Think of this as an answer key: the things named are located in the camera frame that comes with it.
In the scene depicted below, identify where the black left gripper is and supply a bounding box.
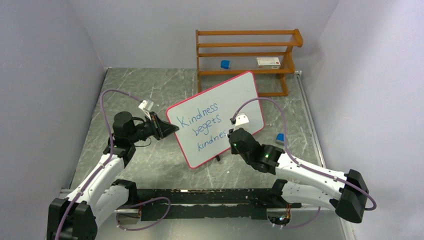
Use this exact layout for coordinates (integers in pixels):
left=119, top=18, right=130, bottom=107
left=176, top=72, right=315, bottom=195
left=127, top=111, right=178, bottom=143

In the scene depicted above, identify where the pink framed whiteboard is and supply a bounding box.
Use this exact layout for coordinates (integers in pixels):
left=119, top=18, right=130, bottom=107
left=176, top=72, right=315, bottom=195
left=166, top=71, right=265, bottom=169

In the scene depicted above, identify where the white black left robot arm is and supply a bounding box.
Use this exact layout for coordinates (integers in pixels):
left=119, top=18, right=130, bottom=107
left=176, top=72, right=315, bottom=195
left=46, top=111, right=179, bottom=240

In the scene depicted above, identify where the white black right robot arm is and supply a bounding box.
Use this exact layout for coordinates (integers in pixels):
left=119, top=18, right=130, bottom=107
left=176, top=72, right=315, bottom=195
left=228, top=128, right=369, bottom=224

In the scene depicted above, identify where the blue eraser on table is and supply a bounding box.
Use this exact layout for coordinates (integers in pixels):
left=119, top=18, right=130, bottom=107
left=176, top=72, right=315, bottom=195
left=275, top=133, right=285, bottom=143

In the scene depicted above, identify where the blue eraser on shelf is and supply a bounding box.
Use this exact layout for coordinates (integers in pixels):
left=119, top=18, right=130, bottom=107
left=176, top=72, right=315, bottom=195
left=220, top=59, right=231, bottom=70

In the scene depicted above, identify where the white cardboard box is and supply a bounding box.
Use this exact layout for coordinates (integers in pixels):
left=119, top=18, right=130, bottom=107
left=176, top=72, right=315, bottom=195
left=256, top=57, right=281, bottom=70

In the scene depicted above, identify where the orange wooden shelf rack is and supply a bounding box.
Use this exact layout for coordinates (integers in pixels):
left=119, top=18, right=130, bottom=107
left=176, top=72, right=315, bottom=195
left=195, top=28, right=304, bottom=97

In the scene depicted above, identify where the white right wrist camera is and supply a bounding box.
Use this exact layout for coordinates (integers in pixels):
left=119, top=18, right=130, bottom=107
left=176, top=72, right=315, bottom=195
left=233, top=112, right=250, bottom=132

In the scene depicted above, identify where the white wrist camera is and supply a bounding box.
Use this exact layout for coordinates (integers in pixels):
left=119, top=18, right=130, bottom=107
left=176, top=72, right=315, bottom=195
left=233, top=112, right=250, bottom=132
left=138, top=99, right=154, bottom=120

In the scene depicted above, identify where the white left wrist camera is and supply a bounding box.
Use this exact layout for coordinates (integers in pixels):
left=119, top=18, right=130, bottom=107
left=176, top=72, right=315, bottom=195
left=138, top=99, right=154, bottom=120

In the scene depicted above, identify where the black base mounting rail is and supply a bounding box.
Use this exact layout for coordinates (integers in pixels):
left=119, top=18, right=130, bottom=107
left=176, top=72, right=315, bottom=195
left=118, top=188, right=302, bottom=221

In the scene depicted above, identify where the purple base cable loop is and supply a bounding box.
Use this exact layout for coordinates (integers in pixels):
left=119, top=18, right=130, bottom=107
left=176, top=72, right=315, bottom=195
left=114, top=196, right=172, bottom=232

